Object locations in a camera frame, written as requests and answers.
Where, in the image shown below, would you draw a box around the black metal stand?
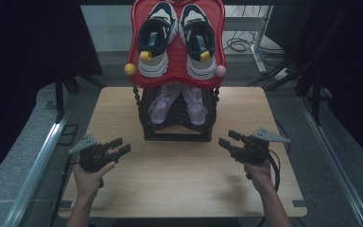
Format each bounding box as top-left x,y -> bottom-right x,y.
247,60 -> 332,126
55,67 -> 107,122

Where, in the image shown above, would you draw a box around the left hand-held gripper cable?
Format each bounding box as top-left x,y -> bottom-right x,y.
50,152 -> 83,227

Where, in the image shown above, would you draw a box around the navy and beige sneaker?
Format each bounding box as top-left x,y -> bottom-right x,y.
179,3 -> 217,80
137,1 -> 179,79

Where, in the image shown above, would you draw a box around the tangled black floor cables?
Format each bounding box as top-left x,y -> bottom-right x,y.
223,5 -> 285,59

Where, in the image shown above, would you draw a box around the thin black cable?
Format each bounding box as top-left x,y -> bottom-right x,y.
275,119 -> 292,154

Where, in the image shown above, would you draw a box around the purple sandal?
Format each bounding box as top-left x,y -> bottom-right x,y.
181,83 -> 209,127
147,80 -> 182,125

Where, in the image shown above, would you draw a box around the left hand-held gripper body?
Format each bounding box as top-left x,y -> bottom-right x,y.
68,132 -> 119,173

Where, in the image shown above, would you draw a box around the white metal desk leg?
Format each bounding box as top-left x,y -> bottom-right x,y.
250,5 -> 273,74

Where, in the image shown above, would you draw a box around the aluminium rail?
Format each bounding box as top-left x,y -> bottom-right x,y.
297,96 -> 363,227
1,94 -> 77,227

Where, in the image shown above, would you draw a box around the red and black shoe rack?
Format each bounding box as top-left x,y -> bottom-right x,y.
124,0 -> 228,142

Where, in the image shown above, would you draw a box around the person's right hand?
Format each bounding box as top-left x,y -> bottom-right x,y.
243,159 -> 273,192

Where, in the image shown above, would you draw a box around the black curtain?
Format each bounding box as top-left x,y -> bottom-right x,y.
0,0 -> 103,190
266,0 -> 363,174

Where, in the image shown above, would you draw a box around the white power strip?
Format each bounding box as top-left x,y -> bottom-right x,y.
273,67 -> 289,81

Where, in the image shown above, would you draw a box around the right hand-held gripper cable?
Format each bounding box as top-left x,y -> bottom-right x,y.
256,149 -> 282,227

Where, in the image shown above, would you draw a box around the hand-held gripper cable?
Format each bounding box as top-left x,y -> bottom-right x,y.
256,149 -> 282,227
50,152 -> 83,227

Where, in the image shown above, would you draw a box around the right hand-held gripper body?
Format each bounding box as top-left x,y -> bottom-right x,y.
230,127 -> 291,166

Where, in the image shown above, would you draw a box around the person's left hand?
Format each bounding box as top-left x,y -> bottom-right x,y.
72,160 -> 116,199

